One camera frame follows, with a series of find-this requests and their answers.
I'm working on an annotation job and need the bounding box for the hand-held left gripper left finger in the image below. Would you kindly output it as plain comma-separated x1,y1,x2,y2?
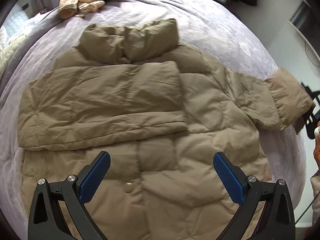
27,151,111,240

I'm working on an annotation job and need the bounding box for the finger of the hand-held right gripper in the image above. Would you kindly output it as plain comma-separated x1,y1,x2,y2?
303,104,320,139
299,81,317,100

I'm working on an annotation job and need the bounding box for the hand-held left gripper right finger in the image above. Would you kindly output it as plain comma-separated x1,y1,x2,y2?
213,152,297,240

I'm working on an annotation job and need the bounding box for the tan puffer jacket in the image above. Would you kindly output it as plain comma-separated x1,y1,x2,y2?
17,18,316,240

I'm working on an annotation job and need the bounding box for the person's right hand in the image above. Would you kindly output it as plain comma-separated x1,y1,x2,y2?
313,126,320,171

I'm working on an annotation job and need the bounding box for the white framed mirror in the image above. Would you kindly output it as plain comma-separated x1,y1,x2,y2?
287,0,320,55

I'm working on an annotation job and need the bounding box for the lavender plush bed blanket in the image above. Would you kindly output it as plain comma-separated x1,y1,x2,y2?
0,0,307,240

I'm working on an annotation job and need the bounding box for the white quilted pillow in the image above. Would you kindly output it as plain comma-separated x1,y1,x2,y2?
0,4,27,48

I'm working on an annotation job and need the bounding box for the thin black cable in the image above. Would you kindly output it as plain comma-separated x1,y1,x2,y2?
303,39,320,67

